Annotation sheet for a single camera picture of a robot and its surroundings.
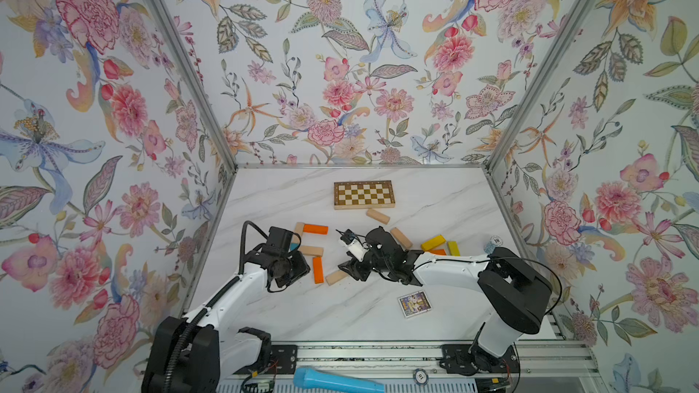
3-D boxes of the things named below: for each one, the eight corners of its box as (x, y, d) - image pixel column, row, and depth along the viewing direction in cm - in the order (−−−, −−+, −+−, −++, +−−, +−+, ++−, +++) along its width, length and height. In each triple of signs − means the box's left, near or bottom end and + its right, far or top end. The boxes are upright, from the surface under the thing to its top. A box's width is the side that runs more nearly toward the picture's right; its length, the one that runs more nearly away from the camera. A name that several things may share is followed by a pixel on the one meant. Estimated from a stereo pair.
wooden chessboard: (333, 209, 110) (332, 203, 106) (334, 186, 117) (333, 179, 114) (394, 209, 110) (395, 203, 107) (391, 186, 118) (392, 180, 114)
